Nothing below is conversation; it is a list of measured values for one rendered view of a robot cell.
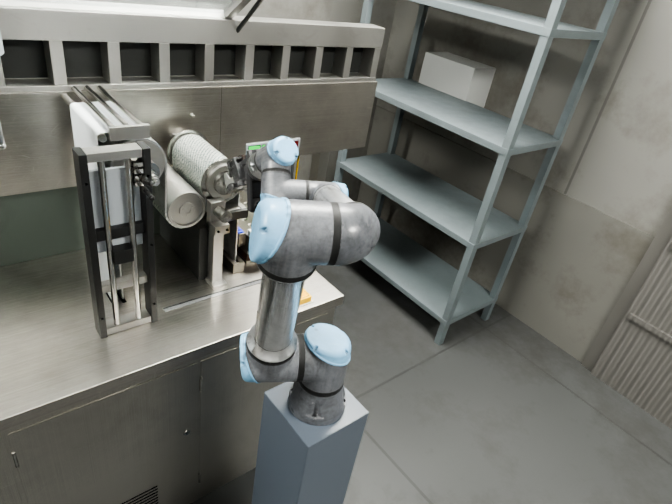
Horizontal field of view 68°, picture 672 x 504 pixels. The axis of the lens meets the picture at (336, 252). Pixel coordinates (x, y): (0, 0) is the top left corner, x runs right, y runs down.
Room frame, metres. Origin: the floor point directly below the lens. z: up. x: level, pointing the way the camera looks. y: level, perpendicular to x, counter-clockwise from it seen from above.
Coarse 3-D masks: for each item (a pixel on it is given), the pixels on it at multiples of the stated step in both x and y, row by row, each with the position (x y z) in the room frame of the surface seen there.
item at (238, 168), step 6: (252, 150) 1.28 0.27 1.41; (240, 156) 1.30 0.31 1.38; (246, 156) 1.30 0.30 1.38; (228, 162) 1.30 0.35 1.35; (234, 162) 1.28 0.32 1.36; (240, 162) 1.29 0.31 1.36; (246, 162) 1.24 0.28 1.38; (228, 168) 1.30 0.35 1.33; (234, 168) 1.28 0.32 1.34; (240, 168) 1.28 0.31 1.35; (246, 168) 1.23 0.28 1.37; (234, 174) 1.29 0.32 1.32; (240, 174) 1.27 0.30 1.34; (246, 174) 1.27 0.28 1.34; (234, 180) 1.28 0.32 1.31; (240, 180) 1.26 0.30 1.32; (246, 180) 1.27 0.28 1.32; (258, 180) 1.24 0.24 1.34; (240, 186) 1.26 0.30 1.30; (246, 186) 1.29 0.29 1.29
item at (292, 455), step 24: (288, 384) 0.94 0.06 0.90; (264, 408) 0.90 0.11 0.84; (288, 408) 0.87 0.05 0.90; (360, 408) 0.91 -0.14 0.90; (264, 432) 0.89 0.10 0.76; (288, 432) 0.82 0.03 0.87; (312, 432) 0.81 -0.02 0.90; (336, 432) 0.82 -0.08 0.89; (360, 432) 0.89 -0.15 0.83; (264, 456) 0.88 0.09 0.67; (288, 456) 0.81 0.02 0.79; (312, 456) 0.78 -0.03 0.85; (336, 456) 0.84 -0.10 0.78; (264, 480) 0.87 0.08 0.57; (288, 480) 0.80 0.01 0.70; (312, 480) 0.79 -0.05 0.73; (336, 480) 0.86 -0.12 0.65
